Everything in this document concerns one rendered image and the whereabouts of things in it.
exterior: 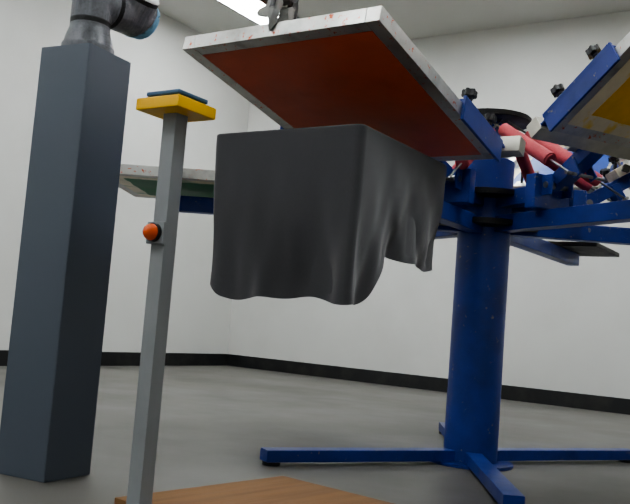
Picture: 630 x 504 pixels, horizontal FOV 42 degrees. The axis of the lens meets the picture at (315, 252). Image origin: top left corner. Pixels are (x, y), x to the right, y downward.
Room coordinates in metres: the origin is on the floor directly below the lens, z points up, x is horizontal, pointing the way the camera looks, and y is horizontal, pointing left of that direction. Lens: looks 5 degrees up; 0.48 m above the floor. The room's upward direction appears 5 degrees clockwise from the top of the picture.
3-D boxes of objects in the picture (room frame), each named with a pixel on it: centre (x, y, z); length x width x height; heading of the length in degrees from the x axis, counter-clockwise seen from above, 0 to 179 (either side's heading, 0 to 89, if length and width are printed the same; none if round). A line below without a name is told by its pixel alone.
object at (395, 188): (2.11, -0.21, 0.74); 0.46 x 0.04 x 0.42; 147
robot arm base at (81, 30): (2.35, 0.71, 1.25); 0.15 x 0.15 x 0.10
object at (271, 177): (2.02, 0.09, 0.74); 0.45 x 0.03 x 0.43; 57
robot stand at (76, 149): (2.35, 0.71, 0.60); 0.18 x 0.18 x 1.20; 64
